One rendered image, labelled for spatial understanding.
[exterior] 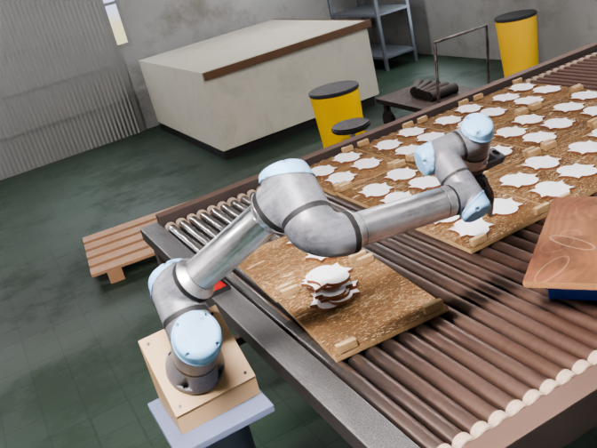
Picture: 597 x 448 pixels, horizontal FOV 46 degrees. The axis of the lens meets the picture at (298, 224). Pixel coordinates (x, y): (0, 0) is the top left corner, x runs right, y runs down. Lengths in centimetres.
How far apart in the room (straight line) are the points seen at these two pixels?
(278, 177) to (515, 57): 616
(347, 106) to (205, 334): 428
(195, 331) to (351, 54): 610
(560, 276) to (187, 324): 91
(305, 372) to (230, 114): 532
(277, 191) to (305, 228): 11
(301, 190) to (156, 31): 800
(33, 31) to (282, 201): 771
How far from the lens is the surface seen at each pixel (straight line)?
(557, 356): 178
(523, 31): 750
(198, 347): 166
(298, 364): 189
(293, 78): 725
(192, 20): 955
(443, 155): 169
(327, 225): 146
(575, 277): 183
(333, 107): 576
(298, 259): 239
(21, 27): 905
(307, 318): 204
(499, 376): 172
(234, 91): 699
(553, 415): 156
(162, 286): 173
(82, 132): 923
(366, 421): 166
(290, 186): 149
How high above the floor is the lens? 196
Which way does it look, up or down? 23 degrees down
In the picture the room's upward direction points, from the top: 14 degrees counter-clockwise
